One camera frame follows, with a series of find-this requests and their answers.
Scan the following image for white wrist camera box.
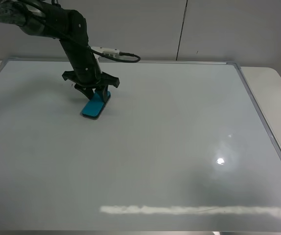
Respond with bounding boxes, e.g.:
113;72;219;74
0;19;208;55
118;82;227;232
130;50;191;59
91;47;120;59

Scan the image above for blue whiteboard eraser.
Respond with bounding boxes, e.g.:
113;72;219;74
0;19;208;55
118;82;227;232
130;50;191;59
81;91;111;120

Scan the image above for white whiteboard with aluminium frame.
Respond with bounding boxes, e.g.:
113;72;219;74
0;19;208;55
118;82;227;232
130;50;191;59
0;60;281;232

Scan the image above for black camera cable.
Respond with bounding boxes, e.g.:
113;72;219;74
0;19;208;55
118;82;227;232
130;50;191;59
89;47;141;63

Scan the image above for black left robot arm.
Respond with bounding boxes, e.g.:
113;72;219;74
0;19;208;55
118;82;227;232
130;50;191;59
0;0;119;102

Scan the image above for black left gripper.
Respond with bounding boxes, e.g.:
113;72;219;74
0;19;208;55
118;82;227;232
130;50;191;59
59;36;120;102

